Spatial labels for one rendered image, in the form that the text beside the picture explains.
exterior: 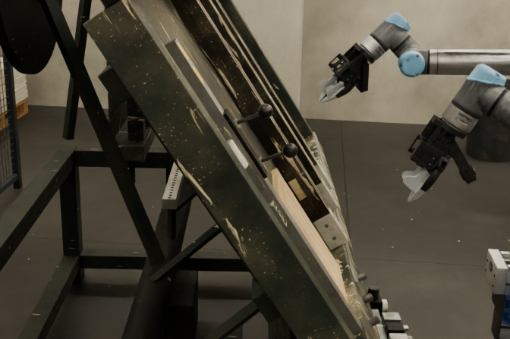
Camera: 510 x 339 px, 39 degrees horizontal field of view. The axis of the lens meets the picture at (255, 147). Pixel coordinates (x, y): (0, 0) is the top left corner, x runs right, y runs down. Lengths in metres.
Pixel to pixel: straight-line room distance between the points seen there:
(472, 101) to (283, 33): 4.27
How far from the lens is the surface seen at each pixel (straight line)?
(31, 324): 3.56
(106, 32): 1.55
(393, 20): 2.31
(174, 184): 2.74
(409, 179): 1.75
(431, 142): 1.73
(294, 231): 1.93
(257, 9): 5.87
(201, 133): 1.57
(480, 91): 1.69
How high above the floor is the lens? 2.00
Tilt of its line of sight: 18 degrees down
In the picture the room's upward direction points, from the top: 2 degrees clockwise
